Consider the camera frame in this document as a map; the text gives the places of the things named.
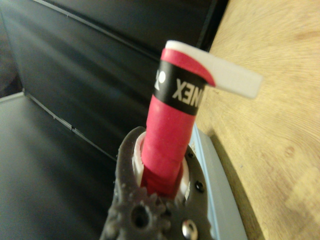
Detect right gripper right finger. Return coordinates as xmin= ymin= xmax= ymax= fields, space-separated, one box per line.
xmin=164 ymin=147 xmax=214 ymax=240

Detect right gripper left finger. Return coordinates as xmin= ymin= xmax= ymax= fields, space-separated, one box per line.
xmin=99 ymin=126 xmax=166 ymax=240

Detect white scoop with red handle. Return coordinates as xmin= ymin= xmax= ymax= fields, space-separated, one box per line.
xmin=136 ymin=39 xmax=264 ymax=201

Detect blue litter tray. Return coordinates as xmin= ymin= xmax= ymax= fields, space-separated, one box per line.
xmin=191 ymin=126 xmax=248 ymax=240

